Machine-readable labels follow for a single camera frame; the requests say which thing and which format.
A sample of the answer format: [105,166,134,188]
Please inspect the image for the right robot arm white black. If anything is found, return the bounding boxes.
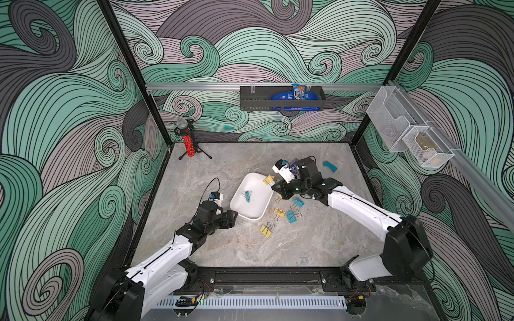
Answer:
[271,158,433,288]

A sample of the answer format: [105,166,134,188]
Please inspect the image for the white plastic storage box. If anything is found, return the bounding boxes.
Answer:
[230,173,273,222]

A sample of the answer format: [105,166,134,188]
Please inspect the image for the aluminium rail wall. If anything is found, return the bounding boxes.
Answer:
[387,80,513,232]
[145,82,381,92]

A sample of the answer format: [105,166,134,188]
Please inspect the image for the white slotted cable duct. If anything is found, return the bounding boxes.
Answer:
[154,296,347,310]

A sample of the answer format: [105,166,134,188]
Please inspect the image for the black vertical frame post right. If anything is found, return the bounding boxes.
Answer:
[351,0,443,143]

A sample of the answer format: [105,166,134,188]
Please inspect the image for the black microphone tripod stand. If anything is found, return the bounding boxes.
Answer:
[174,119,212,161]

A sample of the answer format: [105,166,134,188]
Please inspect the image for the teal tape dispenser piece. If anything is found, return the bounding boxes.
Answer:
[323,161,338,173]

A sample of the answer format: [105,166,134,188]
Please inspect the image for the aluminium rail back wall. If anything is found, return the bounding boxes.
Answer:
[145,82,381,92]

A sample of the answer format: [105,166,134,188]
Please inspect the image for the red glitter microphone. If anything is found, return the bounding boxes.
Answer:
[183,135,196,157]

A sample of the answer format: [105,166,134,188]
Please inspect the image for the black vertical frame post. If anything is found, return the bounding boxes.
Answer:
[96,0,173,148]
[351,0,443,143]

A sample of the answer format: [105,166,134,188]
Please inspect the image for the clear plastic wall bin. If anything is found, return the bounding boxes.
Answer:
[367,86,455,169]

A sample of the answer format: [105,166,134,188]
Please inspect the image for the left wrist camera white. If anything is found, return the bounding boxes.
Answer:
[209,191,224,207]

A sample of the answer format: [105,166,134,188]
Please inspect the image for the blue package in basket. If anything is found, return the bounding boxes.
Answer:
[270,84,321,111]

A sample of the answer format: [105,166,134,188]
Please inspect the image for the black vertical frame post left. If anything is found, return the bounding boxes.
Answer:
[96,0,173,148]

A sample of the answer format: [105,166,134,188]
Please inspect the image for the aluminium rail right wall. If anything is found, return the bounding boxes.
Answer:
[387,80,513,232]

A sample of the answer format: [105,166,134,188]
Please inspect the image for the black wall basket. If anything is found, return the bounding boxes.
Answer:
[240,85,327,111]

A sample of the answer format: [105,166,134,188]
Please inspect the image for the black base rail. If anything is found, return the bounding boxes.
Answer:
[176,266,426,296]

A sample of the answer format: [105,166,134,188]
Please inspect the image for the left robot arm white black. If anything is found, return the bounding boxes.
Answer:
[85,201,238,320]

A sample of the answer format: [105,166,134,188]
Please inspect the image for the yellow binder clip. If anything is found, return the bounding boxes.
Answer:
[273,208,286,219]
[260,222,275,239]
[264,175,275,186]

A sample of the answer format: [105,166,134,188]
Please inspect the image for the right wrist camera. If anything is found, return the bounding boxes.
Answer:
[273,159,296,183]

